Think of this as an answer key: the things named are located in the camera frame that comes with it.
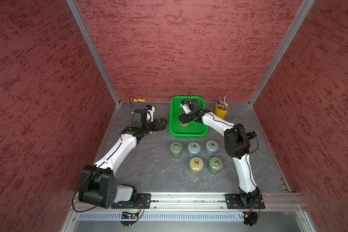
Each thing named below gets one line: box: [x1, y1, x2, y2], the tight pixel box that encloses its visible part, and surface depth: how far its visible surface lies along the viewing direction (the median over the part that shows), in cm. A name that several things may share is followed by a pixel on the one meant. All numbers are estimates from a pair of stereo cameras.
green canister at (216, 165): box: [207, 156, 224, 175], surface depth 81 cm
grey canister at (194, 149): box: [187, 141, 201, 159], surface depth 87 cm
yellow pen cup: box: [214, 102, 230, 120], surface depth 106 cm
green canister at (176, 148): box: [169, 141, 183, 159], surface depth 87 cm
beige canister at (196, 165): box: [189, 156, 204, 175], surface depth 81 cm
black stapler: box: [246, 131, 258, 140], surface depth 102 cm
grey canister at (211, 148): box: [204, 139, 219, 157], surface depth 87 cm
